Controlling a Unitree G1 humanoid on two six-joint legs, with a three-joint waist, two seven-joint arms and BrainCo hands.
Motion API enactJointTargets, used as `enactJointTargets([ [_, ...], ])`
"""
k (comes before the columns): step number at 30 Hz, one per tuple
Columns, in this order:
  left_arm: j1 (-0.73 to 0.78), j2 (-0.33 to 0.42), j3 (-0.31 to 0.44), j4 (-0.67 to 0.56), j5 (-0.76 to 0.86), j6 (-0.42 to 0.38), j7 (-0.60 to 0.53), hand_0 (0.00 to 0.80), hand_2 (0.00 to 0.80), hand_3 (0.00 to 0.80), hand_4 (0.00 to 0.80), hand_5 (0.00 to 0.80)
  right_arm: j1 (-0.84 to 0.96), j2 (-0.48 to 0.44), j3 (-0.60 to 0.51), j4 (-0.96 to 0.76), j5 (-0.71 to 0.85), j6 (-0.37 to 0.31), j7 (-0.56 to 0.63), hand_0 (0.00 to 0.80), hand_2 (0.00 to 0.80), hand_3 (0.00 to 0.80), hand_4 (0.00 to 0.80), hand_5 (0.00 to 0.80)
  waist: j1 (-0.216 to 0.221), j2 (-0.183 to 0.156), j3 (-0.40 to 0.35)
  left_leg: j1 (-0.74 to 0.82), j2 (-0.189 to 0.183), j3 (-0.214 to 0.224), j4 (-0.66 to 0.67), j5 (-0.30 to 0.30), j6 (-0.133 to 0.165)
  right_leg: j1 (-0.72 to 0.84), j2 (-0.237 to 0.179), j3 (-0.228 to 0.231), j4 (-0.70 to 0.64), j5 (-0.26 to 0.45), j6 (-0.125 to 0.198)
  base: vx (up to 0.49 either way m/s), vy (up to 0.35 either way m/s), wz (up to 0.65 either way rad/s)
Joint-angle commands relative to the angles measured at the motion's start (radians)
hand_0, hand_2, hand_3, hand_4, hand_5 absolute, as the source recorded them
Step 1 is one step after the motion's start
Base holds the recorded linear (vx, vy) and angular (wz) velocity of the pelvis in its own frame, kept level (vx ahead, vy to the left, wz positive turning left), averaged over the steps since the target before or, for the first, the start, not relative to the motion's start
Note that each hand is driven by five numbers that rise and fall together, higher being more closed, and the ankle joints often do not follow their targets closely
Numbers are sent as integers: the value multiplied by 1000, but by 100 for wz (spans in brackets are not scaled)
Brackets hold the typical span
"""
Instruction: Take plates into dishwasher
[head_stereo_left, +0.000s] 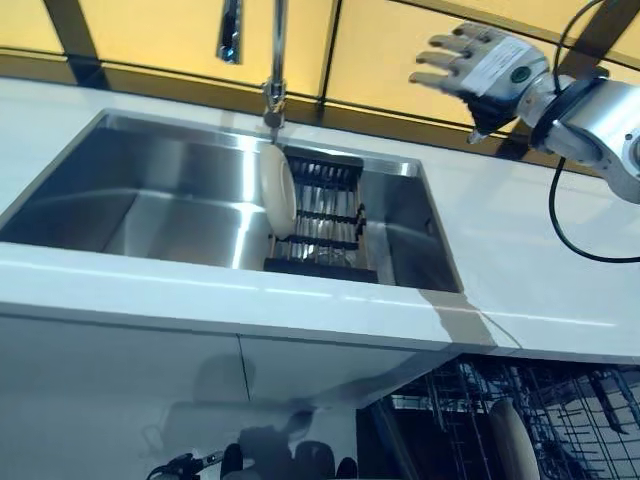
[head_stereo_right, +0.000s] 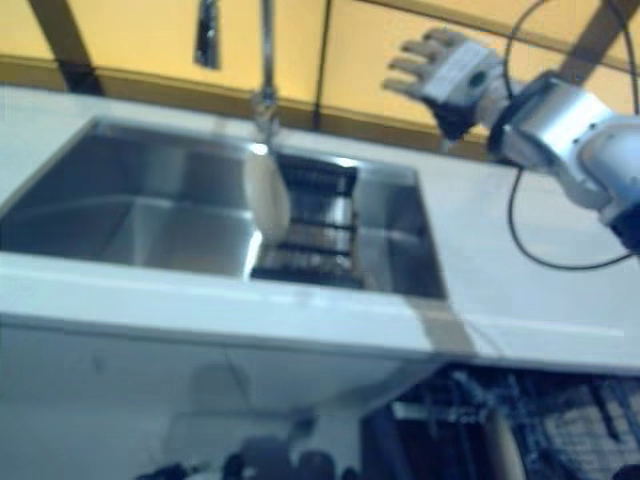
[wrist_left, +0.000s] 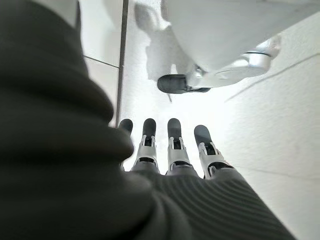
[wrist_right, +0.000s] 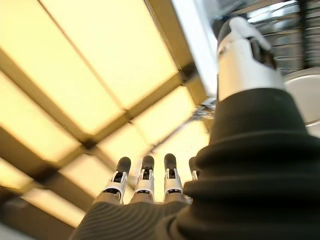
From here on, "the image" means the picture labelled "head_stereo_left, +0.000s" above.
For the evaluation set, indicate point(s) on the black steel roll-up rack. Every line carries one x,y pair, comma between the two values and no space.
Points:
325,225

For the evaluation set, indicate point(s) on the cream ceramic plate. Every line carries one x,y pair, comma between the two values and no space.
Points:
277,195
515,440

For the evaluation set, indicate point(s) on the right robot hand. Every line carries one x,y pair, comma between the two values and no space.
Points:
495,70

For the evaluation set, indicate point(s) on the stainless steel sink basin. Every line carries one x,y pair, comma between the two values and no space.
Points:
150,200

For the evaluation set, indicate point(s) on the white glossy cabinet door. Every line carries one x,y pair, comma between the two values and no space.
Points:
100,390
310,370

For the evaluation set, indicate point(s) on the chrome pull-down kitchen faucet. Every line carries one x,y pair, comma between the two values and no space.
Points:
277,65

